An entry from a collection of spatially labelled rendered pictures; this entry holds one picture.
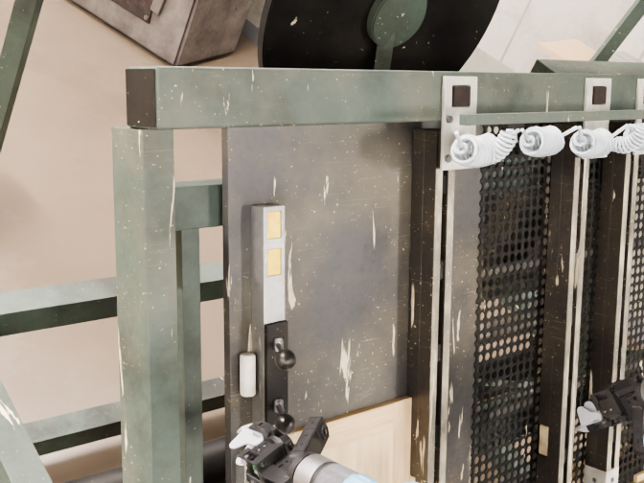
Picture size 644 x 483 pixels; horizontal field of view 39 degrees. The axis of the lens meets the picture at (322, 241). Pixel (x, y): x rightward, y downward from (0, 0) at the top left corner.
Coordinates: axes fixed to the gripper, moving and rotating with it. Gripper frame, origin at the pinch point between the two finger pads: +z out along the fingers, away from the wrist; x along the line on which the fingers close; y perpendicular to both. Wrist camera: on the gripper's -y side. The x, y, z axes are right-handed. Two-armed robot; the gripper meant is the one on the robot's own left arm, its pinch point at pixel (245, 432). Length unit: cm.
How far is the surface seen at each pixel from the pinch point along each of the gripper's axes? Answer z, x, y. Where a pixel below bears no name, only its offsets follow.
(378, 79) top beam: 2, -45, -53
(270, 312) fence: 8.0, -12.7, -17.5
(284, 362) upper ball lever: -3.3, -9.3, -10.1
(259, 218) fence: 9.3, -29.9, -22.5
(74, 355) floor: 205, 64, -41
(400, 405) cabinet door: 10, 26, -42
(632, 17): 52, -5, -216
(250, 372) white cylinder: 9.2, -3.9, -9.7
